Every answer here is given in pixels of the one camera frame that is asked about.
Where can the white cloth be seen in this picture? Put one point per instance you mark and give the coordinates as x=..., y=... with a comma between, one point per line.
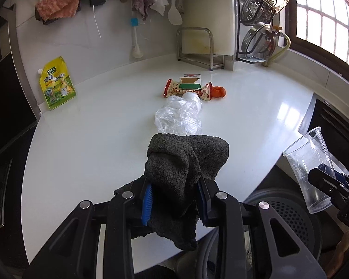
x=160, y=0

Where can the clear plastic cup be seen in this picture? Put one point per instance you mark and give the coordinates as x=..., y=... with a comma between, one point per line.
x=305, y=165

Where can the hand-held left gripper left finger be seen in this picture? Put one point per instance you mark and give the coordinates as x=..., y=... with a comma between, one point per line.
x=147, y=206

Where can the purple cloth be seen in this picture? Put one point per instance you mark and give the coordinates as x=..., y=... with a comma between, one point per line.
x=141, y=1

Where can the white plastic straw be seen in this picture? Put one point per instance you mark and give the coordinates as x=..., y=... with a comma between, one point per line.
x=96, y=21

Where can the orange gas valve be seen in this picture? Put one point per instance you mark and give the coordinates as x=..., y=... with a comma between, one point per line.
x=274, y=36

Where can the pink cloth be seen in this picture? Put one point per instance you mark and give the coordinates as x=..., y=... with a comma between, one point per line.
x=61, y=3

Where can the clear plastic bag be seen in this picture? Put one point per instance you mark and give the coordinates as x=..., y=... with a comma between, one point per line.
x=177, y=116

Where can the metal steamer plate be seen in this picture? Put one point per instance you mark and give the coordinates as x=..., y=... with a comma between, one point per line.
x=264, y=1

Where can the metal cutting board holder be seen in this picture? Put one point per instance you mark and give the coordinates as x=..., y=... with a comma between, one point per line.
x=211, y=52

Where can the white bottle brush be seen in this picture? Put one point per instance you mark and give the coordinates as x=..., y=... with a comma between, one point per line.
x=136, y=46

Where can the person's right hand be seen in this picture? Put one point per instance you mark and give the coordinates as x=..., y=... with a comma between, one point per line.
x=340, y=247

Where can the dark grey cloth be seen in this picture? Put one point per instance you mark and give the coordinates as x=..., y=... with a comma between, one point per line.
x=177, y=162

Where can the yellow spout pouch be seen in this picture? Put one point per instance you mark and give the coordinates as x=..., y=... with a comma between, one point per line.
x=56, y=87

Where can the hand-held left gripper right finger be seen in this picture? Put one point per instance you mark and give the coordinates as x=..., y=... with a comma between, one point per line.
x=202, y=206

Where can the small printed carton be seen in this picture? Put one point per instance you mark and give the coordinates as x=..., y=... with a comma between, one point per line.
x=171, y=88

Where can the large white cutting board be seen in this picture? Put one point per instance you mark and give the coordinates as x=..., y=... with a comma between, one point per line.
x=209, y=14

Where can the window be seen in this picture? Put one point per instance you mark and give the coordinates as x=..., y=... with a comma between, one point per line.
x=322, y=17

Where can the small beige carton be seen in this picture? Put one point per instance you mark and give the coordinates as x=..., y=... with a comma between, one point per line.
x=190, y=78

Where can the black range hood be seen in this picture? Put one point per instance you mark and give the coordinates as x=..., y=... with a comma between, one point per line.
x=3, y=78

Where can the metal pot lid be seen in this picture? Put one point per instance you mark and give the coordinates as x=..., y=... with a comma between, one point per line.
x=253, y=40

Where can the dark sink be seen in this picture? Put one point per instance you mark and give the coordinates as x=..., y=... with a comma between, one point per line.
x=331, y=122

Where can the black dish rack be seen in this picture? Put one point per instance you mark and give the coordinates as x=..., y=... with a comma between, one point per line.
x=238, y=35

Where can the white rice paddle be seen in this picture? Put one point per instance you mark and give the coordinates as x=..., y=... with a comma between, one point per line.
x=174, y=14

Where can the orange plastic piece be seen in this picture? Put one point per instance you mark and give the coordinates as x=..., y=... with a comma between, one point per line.
x=218, y=91

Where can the grey perforated trash bin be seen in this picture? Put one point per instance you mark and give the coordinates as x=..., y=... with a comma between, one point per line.
x=290, y=212

